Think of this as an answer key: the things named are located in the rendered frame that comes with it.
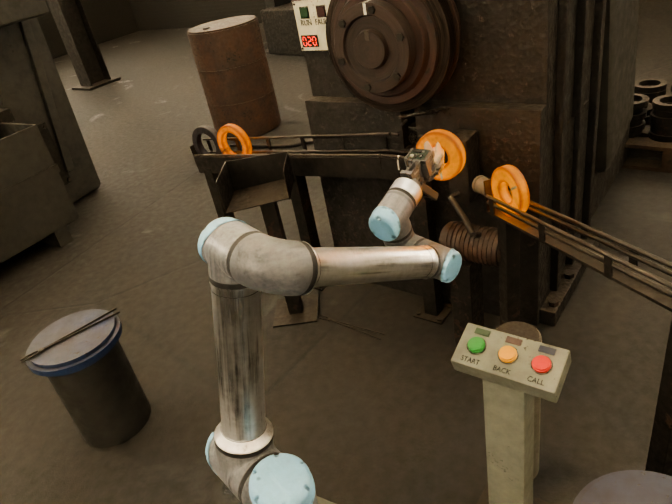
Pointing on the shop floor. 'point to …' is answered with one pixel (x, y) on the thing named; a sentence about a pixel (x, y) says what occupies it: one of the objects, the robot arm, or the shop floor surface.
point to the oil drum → (235, 74)
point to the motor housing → (469, 271)
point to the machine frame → (489, 134)
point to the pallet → (661, 108)
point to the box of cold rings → (30, 193)
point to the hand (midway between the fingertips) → (439, 149)
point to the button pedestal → (510, 409)
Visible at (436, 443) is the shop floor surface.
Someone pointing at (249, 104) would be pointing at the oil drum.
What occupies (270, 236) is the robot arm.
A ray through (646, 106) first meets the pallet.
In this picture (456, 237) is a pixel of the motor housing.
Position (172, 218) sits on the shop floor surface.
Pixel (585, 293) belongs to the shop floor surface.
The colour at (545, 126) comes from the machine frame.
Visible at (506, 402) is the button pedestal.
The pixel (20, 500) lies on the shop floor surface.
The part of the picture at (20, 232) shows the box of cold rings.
